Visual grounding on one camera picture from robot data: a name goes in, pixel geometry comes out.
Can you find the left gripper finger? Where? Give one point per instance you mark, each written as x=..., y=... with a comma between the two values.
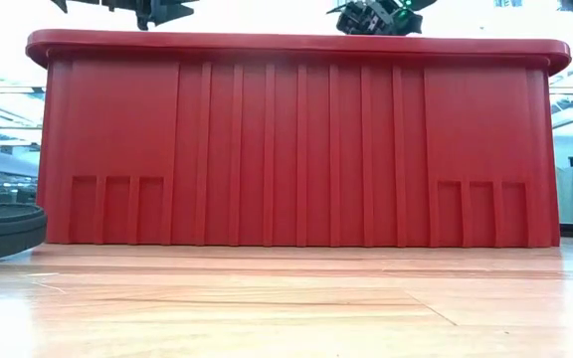
x=172, y=11

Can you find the red plastic bin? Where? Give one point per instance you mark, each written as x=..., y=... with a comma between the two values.
x=286, y=149

